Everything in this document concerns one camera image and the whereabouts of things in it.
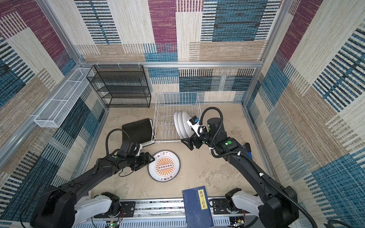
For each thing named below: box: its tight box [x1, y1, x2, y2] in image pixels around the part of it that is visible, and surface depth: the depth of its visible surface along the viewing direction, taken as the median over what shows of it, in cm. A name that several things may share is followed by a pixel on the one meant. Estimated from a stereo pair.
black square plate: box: [122, 118, 154, 144], surface depth 104 cm
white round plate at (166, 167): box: [147, 149, 182, 183], surface depth 89 cm
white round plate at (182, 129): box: [177, 111, 189, 138], surface depth 89 cm
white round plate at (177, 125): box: [173, 112, 184, 139], surface depth 89 cm
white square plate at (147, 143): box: [140, 140, 156, 148], surface depth 96 cm
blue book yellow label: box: [182, 185, 215, 228], surface depth 74 cm
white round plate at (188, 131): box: [182, 111, 195, 138], surface depth 89 cm
